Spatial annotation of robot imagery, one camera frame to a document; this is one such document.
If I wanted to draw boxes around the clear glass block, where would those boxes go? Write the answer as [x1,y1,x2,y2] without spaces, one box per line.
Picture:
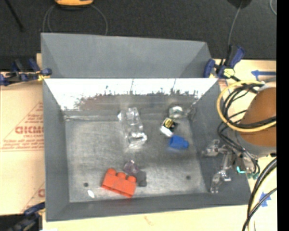
[117,107,148,149]

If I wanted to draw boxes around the black yellow white small object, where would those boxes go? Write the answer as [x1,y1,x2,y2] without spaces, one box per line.
[159,117,179,138]

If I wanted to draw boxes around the orange-red toy brick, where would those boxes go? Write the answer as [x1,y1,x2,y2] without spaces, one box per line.
[101,168,138,198]

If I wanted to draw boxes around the clear round glass piece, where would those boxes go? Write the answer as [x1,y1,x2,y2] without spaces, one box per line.
[168,105,184,119]

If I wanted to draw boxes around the grey metal bin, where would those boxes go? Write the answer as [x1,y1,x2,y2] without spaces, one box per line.
[40,32,252,221]

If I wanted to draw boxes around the brown cardboard board red print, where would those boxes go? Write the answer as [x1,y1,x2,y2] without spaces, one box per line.
[0,70,47,217]

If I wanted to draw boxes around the blue small plastic piece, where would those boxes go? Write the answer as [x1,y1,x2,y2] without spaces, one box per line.
[168,134,190,152]

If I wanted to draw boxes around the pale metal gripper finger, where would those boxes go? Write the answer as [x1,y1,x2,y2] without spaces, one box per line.
[201,139,223,157]
[210,169,232,194]

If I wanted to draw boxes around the dark grey small block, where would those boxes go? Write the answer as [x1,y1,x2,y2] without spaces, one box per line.
[135,171,148,187]

